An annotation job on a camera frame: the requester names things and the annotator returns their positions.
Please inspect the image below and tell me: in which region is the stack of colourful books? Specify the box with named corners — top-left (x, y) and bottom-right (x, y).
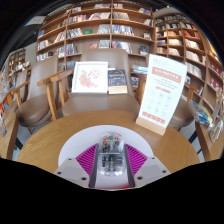
top-left (189, 99), bottom-right (214, 128)

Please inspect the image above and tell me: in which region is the white mouse pad red rest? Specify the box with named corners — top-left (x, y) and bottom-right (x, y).
top-left (57, 124), bottom-right (155, 190)

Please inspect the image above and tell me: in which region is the teal book stack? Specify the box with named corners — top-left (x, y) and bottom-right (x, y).
top-left (131, 64), bottom-right (149, 75)

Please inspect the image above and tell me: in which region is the white framed floral picture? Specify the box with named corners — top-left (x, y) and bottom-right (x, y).
top-left (71, 61), bottom-right (109, 95)

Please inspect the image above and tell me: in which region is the round wooden side table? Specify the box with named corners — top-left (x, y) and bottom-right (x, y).
top-left (0, 111), bottom-right (20, 161)
top-left (194, 121), bottom-right (224, 163)

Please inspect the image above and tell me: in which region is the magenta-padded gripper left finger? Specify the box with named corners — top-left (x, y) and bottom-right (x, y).
top-left (53, 143), bottom-right (100, 190)

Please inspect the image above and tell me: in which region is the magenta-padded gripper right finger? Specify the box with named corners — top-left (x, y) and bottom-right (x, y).
top-left (123, 143), bottom-right (172, 188)

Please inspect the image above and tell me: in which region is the wide wooden bookshelf unit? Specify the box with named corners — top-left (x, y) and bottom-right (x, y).
top-left (35, 1), bottom-right (156, 73)

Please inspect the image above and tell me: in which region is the transparent computer mouse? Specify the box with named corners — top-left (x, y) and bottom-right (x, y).
top-left (97, 132), bottom-right (127, 177)

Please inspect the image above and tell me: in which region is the brown padded wooden armchair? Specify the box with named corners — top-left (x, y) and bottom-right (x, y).
top-left (6, 56), bottom-right (64, 129)
top-left (36, 48), bottom-right (148, 118)
top-left (168, 81), bottom-right (201, 132)

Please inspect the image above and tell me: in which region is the distant wooden bookshelf unit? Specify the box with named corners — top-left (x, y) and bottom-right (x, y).
top-left (7, 48), bottom-right (33, 79)

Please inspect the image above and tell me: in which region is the dark book with tan band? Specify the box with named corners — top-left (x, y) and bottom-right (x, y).
top-left (107, 68), bottom-right (129, 95)

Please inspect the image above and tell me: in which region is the curved wooden bookshelf unit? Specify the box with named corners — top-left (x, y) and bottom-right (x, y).
top-left (153, 13), bottom-right (224, 114)

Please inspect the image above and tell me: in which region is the white sign on wooden base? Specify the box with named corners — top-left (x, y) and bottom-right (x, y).
top-left (135, 53), bottom-right (188, 136)

